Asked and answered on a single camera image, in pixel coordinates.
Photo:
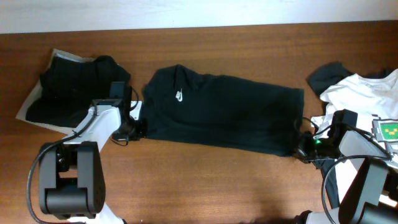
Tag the dark crumpled garment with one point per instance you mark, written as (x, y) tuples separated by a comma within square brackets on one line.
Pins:
[(334, 79)]

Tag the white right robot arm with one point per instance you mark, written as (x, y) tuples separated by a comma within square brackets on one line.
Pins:
[(358, 153)]

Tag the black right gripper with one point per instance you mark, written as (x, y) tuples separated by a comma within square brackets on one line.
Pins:
[(301, 148)]

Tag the dark green Nike t-shirt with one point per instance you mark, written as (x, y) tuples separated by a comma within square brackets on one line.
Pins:
[(181, 105)]

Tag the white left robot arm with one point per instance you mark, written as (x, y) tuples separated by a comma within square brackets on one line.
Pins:
[(71, 179)]

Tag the white printed t-shirt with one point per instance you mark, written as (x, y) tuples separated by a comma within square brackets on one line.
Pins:
[(370, 98)]

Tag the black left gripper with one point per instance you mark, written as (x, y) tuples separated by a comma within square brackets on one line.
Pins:
[(121, 135)]

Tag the folded black clothes stack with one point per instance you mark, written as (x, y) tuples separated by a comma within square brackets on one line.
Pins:
[(69, 87)]

